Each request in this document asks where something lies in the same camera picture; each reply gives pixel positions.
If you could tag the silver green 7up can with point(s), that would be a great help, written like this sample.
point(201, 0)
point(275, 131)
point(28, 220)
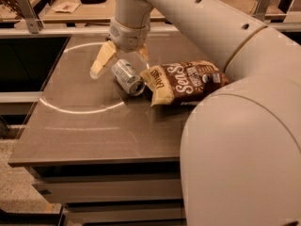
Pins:
point(128, 78)

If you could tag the right metal bracket post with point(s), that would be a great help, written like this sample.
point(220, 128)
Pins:
point(261, 3)

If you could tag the paper card on back table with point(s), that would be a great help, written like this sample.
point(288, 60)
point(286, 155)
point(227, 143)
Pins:
point(67, 7)

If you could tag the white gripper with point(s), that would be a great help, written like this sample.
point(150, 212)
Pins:
point(129, 36)

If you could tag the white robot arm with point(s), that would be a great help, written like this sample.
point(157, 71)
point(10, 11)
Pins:
point(240, 151)

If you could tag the metal bracket post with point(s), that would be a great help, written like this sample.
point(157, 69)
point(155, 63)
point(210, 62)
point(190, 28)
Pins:
point(261, 3)
point(32, 20)

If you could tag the left metal bracket post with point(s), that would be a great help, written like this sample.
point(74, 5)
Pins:
point(32, 20)

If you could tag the brown yellow chips bag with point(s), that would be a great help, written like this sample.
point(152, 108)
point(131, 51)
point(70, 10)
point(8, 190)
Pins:
point(183, 83)

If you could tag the black oblong object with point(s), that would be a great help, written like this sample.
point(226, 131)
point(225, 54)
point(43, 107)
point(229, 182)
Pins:
point(92, 2)

